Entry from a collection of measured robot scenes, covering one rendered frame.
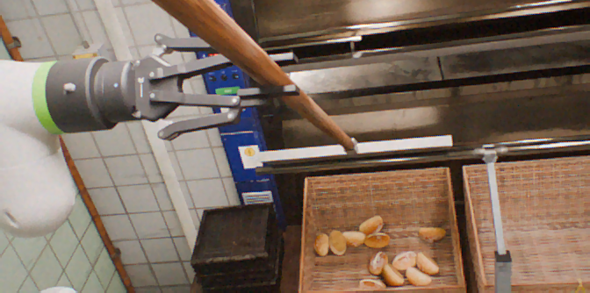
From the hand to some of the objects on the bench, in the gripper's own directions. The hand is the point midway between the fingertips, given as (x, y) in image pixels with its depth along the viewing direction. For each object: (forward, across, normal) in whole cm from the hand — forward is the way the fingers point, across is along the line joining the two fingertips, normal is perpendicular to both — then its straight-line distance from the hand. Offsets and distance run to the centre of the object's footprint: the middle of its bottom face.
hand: (269, 76), depth 71 cm
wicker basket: (+63, +40, -163) cm, 179 cm away
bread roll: (+23, +30, -173) cm, 177 cm away
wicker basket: (+3, +40, -163) cm, 168 cm away
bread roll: (-15, +32, -170) cm, 174 cm away
